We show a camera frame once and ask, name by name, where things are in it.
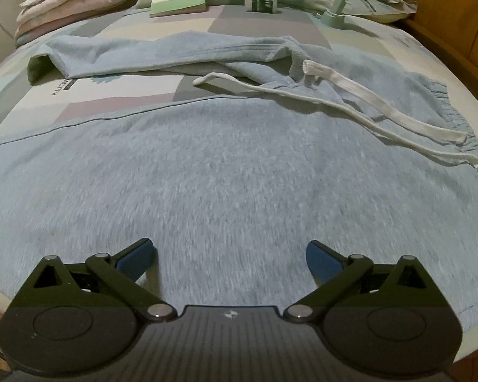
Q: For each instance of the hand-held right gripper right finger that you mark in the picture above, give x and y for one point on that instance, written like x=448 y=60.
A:
x=324 y=260

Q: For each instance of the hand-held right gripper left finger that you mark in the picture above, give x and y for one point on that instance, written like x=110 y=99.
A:
x=133 y=260

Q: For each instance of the grey sweatpants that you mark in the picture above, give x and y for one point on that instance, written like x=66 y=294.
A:
x=223 y=167

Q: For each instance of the pink floral quilt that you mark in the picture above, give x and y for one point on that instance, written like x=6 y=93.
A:
x=75 y=4

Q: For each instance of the wooden headboard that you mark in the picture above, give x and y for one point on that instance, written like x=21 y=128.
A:
x=454 y=28

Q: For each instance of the small tissue pack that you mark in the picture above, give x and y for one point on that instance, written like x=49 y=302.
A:
x=261 y=1

